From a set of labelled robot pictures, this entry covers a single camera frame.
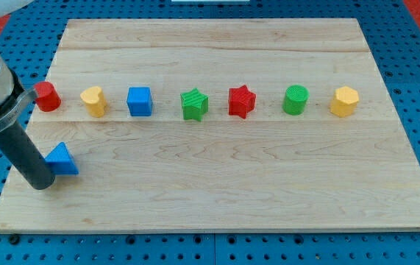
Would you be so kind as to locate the green cylinder block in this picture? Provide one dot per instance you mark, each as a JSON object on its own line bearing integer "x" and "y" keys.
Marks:
{"x": 295, "y": 100}

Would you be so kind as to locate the red cylinder block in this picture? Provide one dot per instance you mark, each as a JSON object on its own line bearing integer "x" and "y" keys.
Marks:
{"x": 48, "y": 98}

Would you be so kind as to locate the yellow heart block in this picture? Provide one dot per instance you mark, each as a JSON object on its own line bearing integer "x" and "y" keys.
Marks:
{"x": 94, "y": 100}

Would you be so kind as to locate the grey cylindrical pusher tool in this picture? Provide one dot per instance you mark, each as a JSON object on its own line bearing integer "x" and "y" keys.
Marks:
{"x": 16, "y": 145}

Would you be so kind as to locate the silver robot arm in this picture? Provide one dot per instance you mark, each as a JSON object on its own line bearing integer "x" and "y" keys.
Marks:
{"x": 14, "y": 97}

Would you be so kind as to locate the red star block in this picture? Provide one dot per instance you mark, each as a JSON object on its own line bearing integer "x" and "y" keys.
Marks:
{"x": 241, "y": 101}

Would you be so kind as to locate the blue triangle block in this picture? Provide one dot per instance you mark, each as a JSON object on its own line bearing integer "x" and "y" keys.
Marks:
{"x": 60, "y": 161}

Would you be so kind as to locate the wooden board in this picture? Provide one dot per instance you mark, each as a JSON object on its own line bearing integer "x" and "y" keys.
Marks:
{"x": 269, "y": 173}

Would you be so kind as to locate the green star block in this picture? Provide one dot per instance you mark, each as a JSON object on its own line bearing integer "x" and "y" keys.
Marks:
{"x": 194, "y": 104}

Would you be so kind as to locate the blue cube block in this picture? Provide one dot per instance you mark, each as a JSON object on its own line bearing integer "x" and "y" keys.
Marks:
{"x": 139, "y": 101}

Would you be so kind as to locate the yellow hexagon block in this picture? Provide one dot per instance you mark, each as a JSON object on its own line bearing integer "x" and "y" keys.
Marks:
{"x": 344, "y": 101}

